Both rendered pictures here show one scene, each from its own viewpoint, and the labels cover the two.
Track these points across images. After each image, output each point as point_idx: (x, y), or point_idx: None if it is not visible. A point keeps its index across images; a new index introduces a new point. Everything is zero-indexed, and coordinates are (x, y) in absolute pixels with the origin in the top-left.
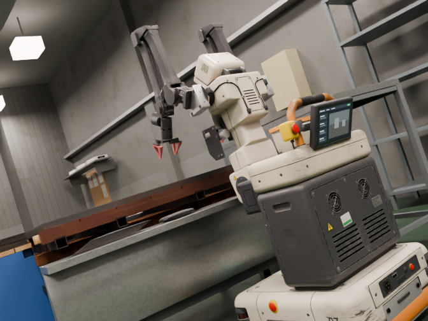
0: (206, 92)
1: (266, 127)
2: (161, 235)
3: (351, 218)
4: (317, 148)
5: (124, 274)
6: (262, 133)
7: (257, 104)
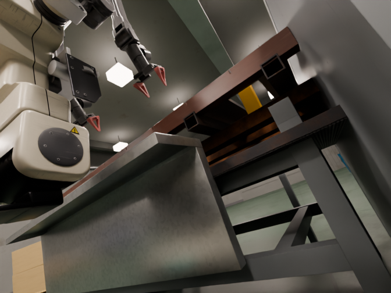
0: None
1: (276, 32)
2: (82, 217)
3: None
4: None
5: (65, 247)
6: (2, 79)
7: None
